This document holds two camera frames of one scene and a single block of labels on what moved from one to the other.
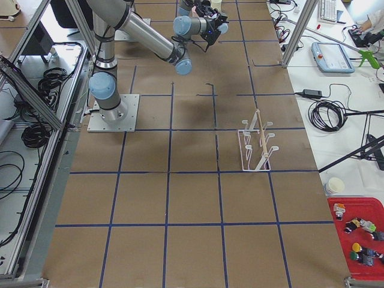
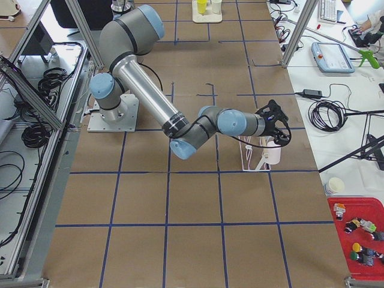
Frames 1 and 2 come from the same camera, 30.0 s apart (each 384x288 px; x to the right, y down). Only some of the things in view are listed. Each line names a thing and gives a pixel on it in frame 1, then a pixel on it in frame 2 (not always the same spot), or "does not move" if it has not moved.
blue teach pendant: x=331 y=57 does not move
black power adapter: x=312 y=93 does not move
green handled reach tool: x=366 y=54 does not move
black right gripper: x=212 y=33 -> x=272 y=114
